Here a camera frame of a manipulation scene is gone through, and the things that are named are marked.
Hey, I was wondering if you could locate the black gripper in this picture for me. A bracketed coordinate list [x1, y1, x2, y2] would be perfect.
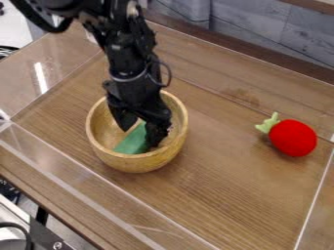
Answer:
[103, 72, 171, 147]

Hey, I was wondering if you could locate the grey post in background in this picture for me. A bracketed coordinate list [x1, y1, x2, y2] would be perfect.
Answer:
[28, 21, 45, 40]

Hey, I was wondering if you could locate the black table leg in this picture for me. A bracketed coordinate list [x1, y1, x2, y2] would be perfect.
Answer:
[34, 207, 48, 226]

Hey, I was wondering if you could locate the clear acrylic tray enclosure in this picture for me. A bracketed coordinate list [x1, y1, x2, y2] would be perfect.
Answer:
[0, 2, 334, 250]

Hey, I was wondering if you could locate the green rectangular stick block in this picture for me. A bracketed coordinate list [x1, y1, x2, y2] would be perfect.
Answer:
[113, 122, 149, 154]

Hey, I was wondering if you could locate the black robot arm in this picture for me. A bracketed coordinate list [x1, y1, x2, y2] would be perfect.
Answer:
[9, 0, 171, 147]

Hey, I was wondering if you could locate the black metal bracket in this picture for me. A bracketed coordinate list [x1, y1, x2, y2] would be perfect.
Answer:
[28, 218, 76, 250]

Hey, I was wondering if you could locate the brown wooden bowl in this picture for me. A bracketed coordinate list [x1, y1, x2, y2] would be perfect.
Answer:
[84, 91, 189, 173]

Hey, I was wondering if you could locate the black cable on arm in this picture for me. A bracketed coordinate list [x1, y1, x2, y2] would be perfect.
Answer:
[144, 60, 173, 89]

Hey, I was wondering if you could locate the red plush strawberry toy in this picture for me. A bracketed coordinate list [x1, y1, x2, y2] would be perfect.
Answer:
[254, 111, 316, 157]

